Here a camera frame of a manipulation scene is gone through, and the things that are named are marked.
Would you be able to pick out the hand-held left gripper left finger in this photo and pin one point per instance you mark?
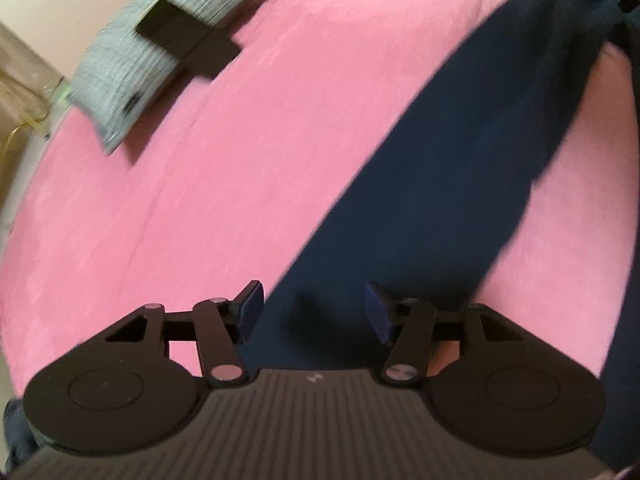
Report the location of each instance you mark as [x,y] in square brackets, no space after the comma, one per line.
[251,310]

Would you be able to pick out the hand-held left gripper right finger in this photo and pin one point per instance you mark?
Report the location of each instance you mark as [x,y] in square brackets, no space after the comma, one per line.
[377,311]

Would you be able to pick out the navy blue garment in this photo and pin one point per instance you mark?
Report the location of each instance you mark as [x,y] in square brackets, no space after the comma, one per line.
[425,200]

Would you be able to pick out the pink blanket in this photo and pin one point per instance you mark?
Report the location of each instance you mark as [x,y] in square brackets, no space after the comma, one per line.
[240,170]

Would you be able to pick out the person's dark clothing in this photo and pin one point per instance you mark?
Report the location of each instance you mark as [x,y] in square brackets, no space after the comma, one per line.
[621,390]

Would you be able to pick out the grey folded garment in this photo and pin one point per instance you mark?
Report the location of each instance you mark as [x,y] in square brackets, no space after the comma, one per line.
[120,80]

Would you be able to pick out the black flat object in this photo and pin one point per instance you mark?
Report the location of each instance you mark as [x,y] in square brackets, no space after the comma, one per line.
[187,40]

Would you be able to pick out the brown wooden furniture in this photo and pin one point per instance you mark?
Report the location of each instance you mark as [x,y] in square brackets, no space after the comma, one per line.
[20,90]

